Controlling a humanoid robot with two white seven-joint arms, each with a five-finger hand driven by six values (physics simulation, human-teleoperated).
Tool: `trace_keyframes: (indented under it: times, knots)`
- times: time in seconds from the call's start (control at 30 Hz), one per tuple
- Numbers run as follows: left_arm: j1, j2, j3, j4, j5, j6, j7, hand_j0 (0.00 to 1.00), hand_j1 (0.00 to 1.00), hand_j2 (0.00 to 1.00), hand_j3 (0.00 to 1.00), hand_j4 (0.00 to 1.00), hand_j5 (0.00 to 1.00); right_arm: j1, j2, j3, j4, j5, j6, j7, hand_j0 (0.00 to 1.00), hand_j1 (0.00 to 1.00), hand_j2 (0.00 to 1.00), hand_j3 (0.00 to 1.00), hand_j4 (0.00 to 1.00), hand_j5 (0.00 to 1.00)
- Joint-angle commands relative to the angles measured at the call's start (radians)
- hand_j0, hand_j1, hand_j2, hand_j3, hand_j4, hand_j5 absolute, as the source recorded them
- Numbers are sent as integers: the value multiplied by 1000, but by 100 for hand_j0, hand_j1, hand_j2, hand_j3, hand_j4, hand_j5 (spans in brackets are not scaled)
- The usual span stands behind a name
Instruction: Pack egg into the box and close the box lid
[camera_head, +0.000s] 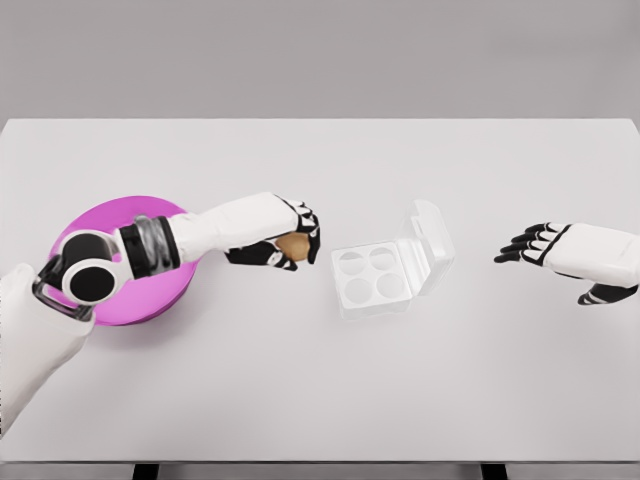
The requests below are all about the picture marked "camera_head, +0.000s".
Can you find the clear plastic egg box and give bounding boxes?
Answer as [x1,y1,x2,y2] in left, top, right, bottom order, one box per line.
[330,199,456,322]

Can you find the brown egg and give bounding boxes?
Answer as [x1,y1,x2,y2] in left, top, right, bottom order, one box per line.
[276,232,310,263]

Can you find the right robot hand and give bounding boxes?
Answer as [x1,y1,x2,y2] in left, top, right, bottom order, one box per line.
[493,222,640,307]

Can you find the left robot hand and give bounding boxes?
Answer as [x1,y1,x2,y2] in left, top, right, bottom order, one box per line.
[222,190,321,273]

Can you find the pink round bowl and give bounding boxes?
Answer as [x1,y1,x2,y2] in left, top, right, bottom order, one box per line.
[44,194,197,328]

